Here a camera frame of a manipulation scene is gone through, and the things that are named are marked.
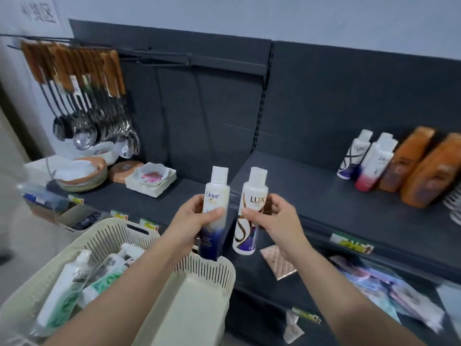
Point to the pile of pastel small packets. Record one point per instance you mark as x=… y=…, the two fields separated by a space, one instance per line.
x=378 y=284

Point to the person's right hand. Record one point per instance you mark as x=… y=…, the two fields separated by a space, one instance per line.
x=288 y=234

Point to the person's right forearm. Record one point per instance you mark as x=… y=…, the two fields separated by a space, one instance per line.
x=353 y=309

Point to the white ribbed scalloped bowl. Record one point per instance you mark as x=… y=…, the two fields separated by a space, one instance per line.
x=104 y=153

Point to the small cream slotted basket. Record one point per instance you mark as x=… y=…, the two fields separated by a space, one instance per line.
x=66 y=219

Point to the stack of orange cream plates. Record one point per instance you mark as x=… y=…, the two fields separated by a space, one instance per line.
x=83 y=183

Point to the cream slotted plastic basket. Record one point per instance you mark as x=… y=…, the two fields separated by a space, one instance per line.
x=187 y=309
x=108 y=227

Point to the pink patterned flat packet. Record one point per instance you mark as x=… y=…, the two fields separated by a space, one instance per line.
x=277 y=264

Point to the white floral bowl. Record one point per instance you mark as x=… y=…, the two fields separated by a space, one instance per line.
x=151 y=176

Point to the orange dome bowl with sticker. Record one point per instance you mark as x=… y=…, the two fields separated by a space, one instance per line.
x=122 y=172

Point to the green yellow price label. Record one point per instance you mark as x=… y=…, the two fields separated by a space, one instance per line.
x=149 y=224
x=352 y=243
x=306 y=315
x=76 y=199
x=119 y=214

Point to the clear blue plastic box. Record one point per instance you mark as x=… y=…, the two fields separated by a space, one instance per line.
x=43 y=199

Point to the person's left forearm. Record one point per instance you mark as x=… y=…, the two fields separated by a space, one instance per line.
x=115 y=302

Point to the white pump bottles group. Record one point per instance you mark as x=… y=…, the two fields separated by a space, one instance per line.
x=454 y=205

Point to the bunch of dark blue packets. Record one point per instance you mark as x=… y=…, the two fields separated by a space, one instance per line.
x=86 y=220

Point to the white square dish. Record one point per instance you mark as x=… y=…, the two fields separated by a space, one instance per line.
x=151 y=192

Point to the pale pink tube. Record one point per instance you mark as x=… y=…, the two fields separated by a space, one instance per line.
x=292 y=329

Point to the brown cardboard tray box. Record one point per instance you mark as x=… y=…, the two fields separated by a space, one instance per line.
x=47 y=215

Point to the white plastic box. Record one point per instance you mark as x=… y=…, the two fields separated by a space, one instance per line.
x=36 y=169

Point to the row of hanging steel ladles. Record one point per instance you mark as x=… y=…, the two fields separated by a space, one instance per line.
x=86 y=133

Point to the white paper wall sign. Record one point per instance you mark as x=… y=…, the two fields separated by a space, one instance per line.
x=39 y=14

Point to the dark grey shelf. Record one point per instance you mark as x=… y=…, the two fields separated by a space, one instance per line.
x=324 y=97

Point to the person's left hand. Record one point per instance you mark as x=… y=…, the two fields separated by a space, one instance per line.
x=183 y=234

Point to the Dove bottle pink bottom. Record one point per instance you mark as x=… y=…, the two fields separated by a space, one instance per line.
x=374 y=165

